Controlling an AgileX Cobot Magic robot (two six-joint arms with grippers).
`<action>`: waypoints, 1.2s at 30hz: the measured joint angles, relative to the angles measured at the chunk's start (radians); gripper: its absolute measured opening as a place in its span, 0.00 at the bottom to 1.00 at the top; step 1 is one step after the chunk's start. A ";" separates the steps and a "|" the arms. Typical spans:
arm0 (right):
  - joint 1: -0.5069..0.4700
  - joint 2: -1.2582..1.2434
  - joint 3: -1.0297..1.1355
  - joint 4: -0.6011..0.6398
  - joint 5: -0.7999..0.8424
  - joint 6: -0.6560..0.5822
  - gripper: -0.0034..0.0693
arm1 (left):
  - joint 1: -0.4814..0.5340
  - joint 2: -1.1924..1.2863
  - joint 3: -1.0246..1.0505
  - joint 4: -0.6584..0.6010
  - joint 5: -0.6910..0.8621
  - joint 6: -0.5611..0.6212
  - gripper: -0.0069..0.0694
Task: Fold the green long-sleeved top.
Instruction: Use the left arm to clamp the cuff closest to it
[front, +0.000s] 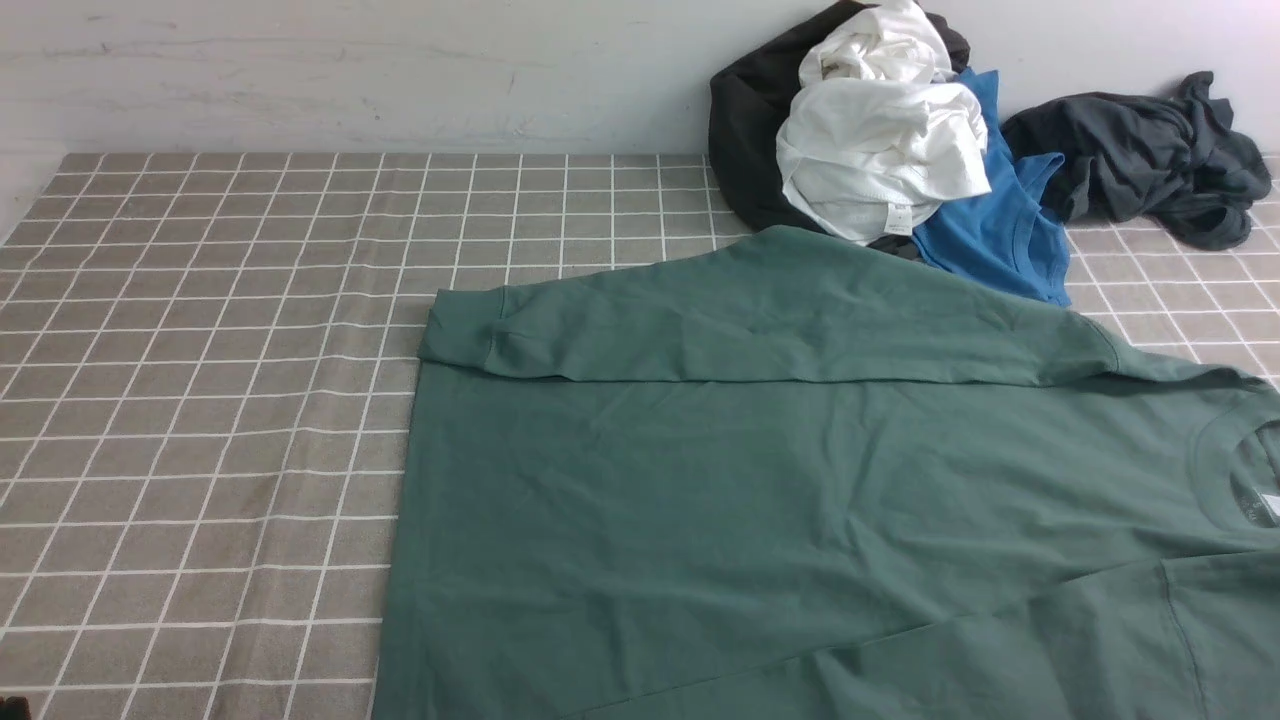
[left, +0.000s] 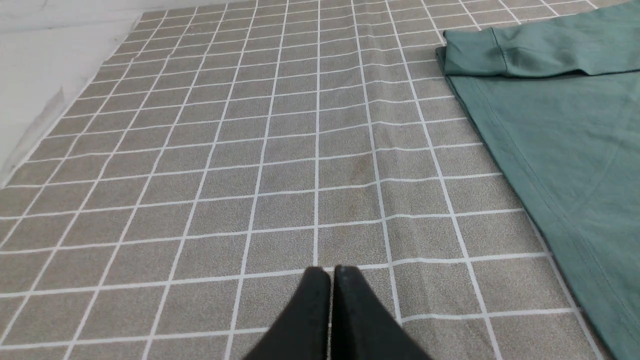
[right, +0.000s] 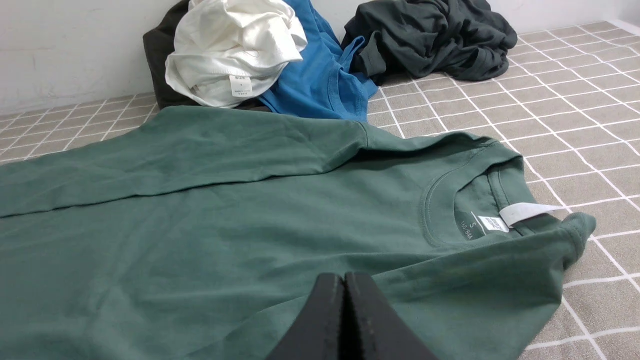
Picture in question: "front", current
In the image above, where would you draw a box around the black crumpled garment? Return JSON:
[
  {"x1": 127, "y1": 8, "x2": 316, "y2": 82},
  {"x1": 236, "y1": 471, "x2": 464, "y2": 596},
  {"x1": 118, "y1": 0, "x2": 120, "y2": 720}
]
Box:
[{"x1": 708, "y1": 1, "x2": 969, "y2": 254}]

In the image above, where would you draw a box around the white crumpled shirt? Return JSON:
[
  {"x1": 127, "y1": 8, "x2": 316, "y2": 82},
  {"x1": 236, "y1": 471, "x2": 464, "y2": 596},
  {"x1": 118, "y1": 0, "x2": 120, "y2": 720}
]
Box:
[{"x1": 776, "y1": 1, "x2": 991, "y2": 245}]

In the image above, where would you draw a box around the green long-sleeve top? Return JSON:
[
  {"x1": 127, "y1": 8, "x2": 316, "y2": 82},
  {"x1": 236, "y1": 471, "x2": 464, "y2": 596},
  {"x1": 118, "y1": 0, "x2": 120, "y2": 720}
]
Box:
[{"x1": 372, "y1": 228, "x2": 1277, "y2": 719}]

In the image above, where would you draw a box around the dark grey crumpled garment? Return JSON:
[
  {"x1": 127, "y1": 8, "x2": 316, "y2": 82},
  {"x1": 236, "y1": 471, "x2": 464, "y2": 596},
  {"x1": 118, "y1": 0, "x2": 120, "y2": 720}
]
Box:
[{"x1": 1001, "y1": 70, "x2": 1272, "y2": 251}]

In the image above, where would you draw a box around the blue t-shirt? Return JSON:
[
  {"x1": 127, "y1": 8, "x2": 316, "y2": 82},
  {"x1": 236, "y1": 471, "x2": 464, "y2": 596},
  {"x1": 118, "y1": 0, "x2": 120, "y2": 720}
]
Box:
[{"x1": 911, "y1": 69, "x2": 1071, "y2": 307}]

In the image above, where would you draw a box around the grey checked tablecloth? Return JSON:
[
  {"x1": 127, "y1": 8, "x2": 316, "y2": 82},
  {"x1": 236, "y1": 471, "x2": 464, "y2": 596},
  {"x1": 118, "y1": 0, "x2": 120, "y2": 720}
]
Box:
[{"x1": 3, "y1": 154, "x2": 1277, "y2": 719}]

